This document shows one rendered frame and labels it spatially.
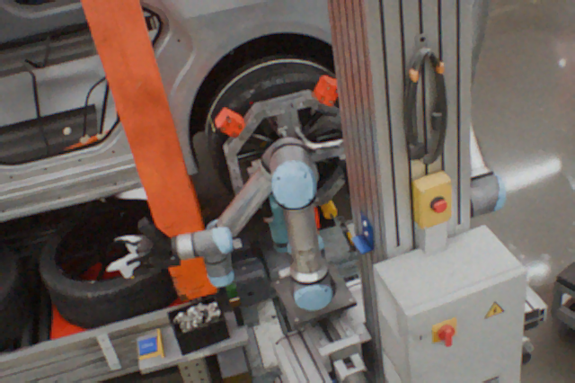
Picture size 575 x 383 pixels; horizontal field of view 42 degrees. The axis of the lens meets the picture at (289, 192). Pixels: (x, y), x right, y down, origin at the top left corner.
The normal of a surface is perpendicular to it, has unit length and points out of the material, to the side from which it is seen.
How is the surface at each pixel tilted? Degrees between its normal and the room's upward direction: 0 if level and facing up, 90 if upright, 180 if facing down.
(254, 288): 90
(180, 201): 90
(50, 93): 50
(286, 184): 82
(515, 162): 0
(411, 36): 90
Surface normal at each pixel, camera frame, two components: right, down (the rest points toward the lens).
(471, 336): 0.33, 0.55
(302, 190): 0.07, 0.49
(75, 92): 0.11, 0.01
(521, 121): -0.15, -0.78
